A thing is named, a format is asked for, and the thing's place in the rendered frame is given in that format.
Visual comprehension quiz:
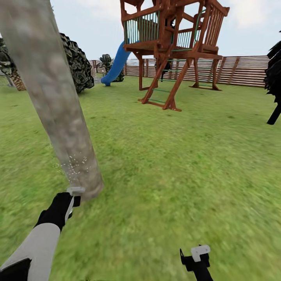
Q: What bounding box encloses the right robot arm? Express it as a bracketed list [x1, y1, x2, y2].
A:
[181, 245, 213, 281]

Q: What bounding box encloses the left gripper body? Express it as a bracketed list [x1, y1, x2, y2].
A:
[73, 196, 81, 207]

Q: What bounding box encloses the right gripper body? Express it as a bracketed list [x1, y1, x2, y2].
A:
[184, 254, 210, 278]

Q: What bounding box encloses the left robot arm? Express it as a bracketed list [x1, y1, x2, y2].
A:
[0, 187, 85, 281]

